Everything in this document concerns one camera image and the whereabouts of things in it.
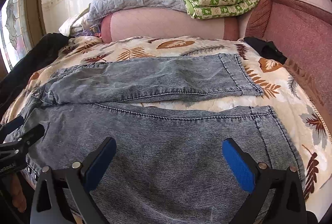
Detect black garment on left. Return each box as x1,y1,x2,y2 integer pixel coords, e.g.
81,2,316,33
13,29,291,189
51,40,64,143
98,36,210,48
1,33,70,115

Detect black garment near armrest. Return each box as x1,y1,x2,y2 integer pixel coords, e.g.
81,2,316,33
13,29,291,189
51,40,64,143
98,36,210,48
244,37,287,64

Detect stained glass window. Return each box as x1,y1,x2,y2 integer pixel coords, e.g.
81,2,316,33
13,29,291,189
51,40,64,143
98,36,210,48
1,0,32,72

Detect grey denim pants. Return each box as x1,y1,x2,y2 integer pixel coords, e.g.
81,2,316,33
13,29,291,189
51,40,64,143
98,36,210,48
6,54,305,223

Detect leaf pattern blanket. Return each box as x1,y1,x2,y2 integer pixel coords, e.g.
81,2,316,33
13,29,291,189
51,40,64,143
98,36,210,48
1,36,331,203

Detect white cloth pile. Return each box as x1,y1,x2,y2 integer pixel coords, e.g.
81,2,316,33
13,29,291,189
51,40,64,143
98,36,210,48
59,8,91,36

